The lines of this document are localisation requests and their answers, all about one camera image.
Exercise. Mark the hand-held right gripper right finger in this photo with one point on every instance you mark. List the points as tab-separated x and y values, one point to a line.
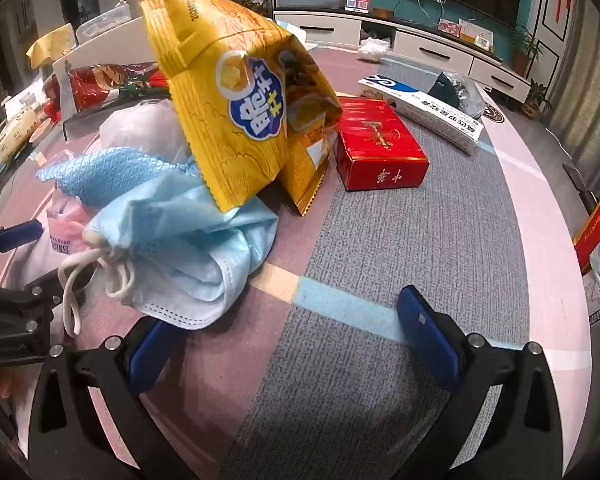
427	340

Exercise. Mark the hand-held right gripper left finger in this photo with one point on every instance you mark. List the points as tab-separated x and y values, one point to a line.
147	360

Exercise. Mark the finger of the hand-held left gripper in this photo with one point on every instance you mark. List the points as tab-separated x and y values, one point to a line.
25	310
20	234

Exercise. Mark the pink plastic bag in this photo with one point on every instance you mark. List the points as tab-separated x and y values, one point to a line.
62	232

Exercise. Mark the blue textured cloth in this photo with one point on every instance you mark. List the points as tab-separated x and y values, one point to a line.
110	172

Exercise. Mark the blue face mask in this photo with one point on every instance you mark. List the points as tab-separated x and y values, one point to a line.
190	255

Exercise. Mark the white blue ointment box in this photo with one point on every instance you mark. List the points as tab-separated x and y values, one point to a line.
430	110

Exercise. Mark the yellow snack bag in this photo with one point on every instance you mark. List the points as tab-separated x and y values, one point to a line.
235	110

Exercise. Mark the striped grey pink mat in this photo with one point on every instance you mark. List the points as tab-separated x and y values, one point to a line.
405	240

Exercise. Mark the clutter of boxes and bottles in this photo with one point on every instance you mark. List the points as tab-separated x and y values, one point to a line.
15	130

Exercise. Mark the translucent white plastic bag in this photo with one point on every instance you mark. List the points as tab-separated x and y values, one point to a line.
140	130

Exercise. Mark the red snack bag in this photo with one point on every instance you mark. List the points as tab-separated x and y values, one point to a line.
105	85

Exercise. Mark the yellow cloth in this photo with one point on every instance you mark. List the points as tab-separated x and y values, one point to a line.
50	45

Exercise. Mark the red cardboard box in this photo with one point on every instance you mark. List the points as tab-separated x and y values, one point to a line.
375	145

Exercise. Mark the red paper bag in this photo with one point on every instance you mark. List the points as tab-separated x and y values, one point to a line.
597	230

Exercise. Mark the dark brown flat board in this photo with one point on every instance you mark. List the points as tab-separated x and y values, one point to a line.
577	185

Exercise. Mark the clear plastic container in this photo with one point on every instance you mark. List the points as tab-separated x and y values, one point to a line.
102	22

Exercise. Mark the black plastic bag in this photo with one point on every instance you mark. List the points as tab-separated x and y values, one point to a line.
455	92

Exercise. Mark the small potted plant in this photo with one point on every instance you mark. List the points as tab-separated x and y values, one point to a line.
536	100

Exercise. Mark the white television cabinet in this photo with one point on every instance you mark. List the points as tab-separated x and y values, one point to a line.
430	45

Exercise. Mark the crumpled white bag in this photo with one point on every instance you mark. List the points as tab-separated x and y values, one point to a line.
374	49

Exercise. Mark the striped curtains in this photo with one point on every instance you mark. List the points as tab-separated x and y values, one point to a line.
585	85

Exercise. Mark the tall potted plant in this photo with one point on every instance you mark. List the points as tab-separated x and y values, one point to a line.
525	50

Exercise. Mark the desk calendar and cards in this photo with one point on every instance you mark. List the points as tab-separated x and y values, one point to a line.
467	35

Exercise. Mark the green plant in dark basket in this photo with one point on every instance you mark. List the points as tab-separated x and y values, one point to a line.
250	5

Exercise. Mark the small red blue stands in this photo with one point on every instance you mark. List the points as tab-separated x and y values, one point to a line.
357	4

